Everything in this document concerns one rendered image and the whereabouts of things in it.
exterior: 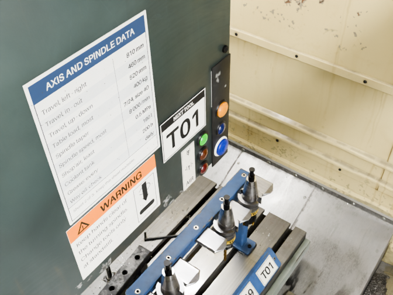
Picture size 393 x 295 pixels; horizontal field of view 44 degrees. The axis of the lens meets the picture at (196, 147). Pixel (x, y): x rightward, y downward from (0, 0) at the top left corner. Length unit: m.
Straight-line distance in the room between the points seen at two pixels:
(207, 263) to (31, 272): 1.02
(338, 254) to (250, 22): 0.83
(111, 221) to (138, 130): 0.13
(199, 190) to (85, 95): 1.26
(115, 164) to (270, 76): 1.12
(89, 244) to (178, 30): 0.28
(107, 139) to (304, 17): 1.01
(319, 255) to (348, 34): 0.76
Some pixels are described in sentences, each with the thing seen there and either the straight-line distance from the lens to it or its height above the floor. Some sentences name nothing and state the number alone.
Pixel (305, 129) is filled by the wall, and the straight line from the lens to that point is 1.69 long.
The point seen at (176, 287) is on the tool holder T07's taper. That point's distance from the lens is 1.12.
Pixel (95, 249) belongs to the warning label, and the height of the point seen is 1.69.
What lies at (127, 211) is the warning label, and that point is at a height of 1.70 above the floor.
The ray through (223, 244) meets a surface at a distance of 1.21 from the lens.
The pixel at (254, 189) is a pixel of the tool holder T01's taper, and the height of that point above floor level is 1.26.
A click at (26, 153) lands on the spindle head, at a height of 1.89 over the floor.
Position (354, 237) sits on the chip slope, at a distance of 1.79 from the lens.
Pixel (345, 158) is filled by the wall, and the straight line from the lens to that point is 1.70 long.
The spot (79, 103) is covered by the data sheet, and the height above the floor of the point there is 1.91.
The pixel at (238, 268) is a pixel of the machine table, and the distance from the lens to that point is 1.55.
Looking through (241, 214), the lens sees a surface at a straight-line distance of 1.27.
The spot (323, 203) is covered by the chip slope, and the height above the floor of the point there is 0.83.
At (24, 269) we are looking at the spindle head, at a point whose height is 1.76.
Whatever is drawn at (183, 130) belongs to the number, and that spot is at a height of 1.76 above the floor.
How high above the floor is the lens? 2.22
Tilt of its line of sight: 45 degrees down
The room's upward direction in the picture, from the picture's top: 2 degrees counter-clockwise
